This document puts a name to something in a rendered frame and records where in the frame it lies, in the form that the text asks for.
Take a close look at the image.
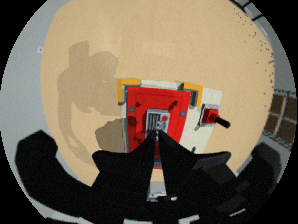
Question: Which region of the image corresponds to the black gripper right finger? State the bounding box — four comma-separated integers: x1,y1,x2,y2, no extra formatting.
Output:
158,129,231,198

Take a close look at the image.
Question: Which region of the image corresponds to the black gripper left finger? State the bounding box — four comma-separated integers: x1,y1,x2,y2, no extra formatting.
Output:
92,129,157,193

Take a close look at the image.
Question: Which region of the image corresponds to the beige flat base plate with orange corner brackets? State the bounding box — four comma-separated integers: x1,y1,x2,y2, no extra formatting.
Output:
117,79,222,155

